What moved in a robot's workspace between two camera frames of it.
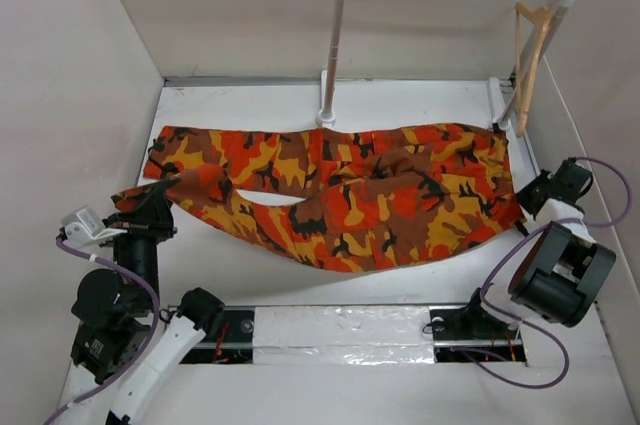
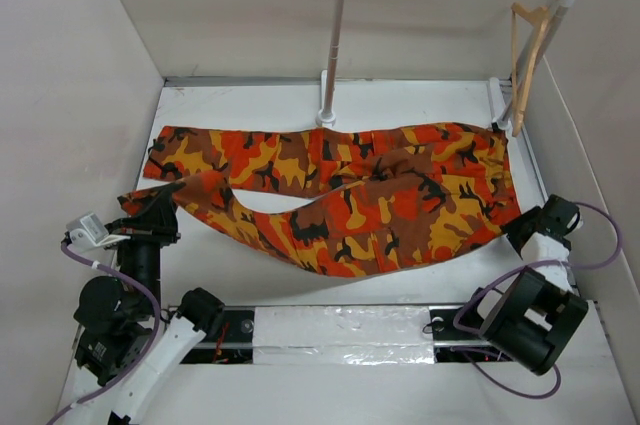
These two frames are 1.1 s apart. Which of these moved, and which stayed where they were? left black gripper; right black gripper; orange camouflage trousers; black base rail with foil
Moved: right black gripper
Stayed: orange camouflage trousers; black base rail with foil; left black gripper
